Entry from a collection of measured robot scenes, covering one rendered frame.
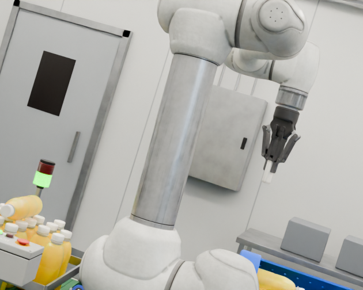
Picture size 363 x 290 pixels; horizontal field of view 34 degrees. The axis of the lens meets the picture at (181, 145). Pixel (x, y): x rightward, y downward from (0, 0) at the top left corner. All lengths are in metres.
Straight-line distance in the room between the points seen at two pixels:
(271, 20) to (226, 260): 0.49
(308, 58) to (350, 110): 3.39
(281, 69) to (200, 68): 0.57
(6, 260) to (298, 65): 1.00
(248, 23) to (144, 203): 0.44
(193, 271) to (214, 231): 4.03
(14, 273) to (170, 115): 0.70
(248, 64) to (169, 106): 0.56
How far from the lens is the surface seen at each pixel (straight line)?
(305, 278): 2.04
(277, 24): 1.23
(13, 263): 1.73
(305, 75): 1.82
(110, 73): 5.54
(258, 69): 1.81
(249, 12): 1.27
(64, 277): 2.01
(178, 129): 1.27
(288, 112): 1.81
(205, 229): 5.31
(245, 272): 1.25
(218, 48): 1.29
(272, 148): 1.84
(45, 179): 2.40
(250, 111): 5.02
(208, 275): 1.24
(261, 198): 5.21
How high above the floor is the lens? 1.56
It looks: 2 degrees down
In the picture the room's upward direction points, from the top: 17 degrees clockwise
